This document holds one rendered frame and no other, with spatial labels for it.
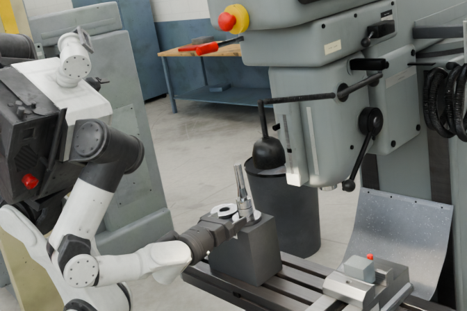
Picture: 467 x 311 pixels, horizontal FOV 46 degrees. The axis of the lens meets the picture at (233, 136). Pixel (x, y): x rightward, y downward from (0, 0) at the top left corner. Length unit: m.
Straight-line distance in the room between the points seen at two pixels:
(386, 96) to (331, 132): 0.19
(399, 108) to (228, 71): 6.51
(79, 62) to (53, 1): 9.67
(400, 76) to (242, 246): 0.67
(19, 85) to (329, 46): 0.71
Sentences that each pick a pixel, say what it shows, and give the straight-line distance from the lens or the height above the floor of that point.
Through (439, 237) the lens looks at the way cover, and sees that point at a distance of 1.74.
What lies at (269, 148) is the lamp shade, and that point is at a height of 1.48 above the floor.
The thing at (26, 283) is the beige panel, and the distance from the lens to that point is 2.96.
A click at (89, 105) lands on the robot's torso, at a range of 1.35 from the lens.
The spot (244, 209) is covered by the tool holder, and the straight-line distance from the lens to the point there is 1.64.
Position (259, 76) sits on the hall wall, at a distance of 7.47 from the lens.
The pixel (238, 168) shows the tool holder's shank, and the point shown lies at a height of 1.30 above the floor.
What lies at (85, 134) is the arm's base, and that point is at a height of 1.57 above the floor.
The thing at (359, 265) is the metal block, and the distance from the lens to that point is 1.49.
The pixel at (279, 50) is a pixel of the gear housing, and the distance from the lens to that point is 1.23.
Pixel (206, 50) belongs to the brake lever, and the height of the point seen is 1.70.
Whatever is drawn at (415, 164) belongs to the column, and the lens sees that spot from 1.73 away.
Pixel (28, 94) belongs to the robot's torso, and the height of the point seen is 1.66.
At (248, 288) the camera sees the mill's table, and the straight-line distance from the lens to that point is 1.71.
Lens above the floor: 1.87
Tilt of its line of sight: 17 degrees down
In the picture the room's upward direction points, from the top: 10 degrees counter-clockwise
